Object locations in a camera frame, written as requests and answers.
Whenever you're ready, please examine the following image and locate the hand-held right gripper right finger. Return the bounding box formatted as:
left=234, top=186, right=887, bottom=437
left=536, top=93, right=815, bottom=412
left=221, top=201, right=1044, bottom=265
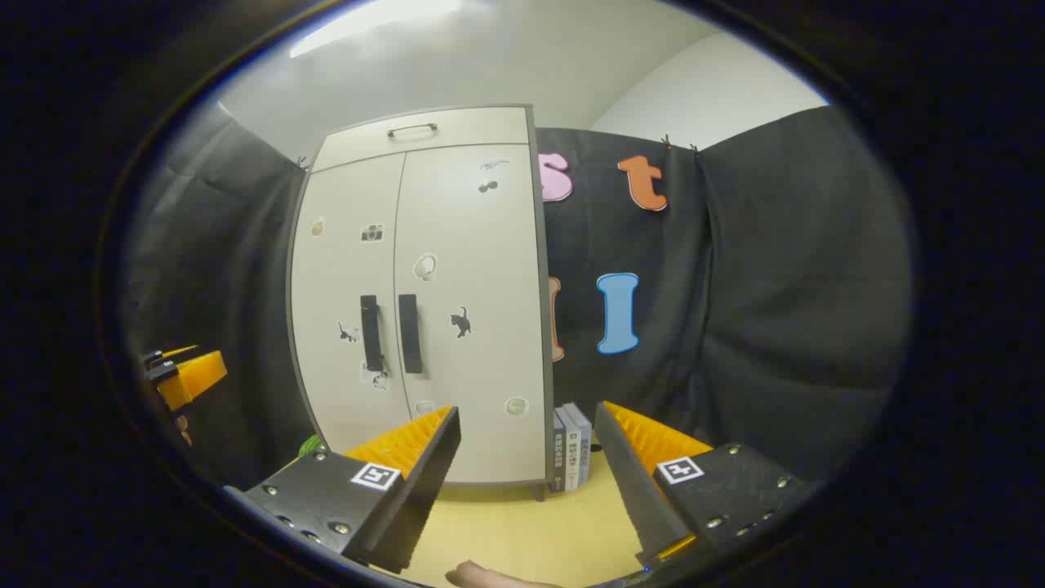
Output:
left=594, top=400, right=819, bottom=574

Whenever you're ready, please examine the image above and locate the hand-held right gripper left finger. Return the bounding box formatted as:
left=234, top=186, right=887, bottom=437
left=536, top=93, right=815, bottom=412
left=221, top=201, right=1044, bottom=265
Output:
left=222, top=406, right=461, bottom=574

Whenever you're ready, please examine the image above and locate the white cabinet door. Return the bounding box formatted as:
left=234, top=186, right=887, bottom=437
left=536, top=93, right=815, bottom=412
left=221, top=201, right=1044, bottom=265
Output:
left=290, top=154, right=411, bottom=455
left=394, top=143, right=549, bottom=485

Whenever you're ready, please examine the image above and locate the grey double-door shoe cabinet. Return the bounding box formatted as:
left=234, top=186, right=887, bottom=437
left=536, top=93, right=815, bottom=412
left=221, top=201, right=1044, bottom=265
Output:
left=286, top=104, right=557, bottom=501

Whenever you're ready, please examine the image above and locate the white cabinet drawer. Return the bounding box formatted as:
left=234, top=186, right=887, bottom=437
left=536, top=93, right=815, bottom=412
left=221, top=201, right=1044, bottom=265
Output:
left=310, top=106, right=532, bottom=173

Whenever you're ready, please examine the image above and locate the white book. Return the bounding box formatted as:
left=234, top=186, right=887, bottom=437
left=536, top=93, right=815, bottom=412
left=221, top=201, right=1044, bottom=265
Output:
left=557, top=407, right=581, bottom=492

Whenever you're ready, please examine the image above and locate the black backdrop cloth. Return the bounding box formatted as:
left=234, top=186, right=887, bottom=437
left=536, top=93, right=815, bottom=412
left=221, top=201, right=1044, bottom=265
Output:
left=122, top=102, right=915, bottom=491

